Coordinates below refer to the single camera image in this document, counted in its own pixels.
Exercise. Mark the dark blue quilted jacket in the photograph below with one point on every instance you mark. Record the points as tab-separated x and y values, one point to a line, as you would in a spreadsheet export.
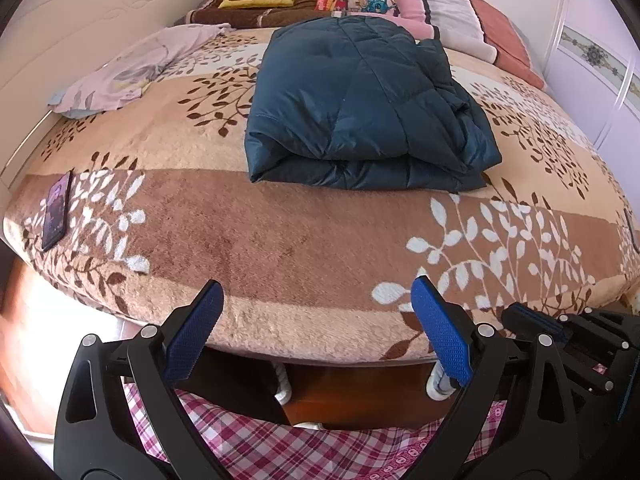
360	105

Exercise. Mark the light floral cloth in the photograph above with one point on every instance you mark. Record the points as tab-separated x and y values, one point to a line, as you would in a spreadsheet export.
125	70

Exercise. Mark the pink grey striped pillow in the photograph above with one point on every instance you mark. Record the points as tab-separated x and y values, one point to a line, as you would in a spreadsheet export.
450	15

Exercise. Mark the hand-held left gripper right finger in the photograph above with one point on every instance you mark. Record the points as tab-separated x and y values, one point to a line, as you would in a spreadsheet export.
442	335

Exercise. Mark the brown leaf-pattern fleece blanket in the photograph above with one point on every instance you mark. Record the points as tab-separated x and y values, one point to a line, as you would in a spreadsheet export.
280	240

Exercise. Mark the white ribbed tube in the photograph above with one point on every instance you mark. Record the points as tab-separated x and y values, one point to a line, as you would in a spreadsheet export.
281	385
440	390

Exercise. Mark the white bed headboard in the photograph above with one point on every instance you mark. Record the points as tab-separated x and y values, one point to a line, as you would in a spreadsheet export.
75	25

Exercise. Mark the black smartphone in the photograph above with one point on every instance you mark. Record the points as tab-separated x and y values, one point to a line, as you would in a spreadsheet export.
632	232
56	210

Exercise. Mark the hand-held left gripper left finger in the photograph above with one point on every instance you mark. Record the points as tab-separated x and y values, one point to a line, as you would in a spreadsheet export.
192	330

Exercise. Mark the pink plaid pajamas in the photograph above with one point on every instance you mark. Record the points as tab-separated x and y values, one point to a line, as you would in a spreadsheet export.
300	450

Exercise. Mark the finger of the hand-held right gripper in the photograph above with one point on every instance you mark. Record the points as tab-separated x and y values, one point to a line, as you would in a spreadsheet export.
530	322

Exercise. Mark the white wardrobe with ornaments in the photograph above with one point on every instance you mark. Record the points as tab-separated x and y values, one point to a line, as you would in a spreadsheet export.
590	60

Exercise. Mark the salmon pink pillow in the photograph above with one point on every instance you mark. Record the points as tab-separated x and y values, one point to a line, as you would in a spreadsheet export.
505	40

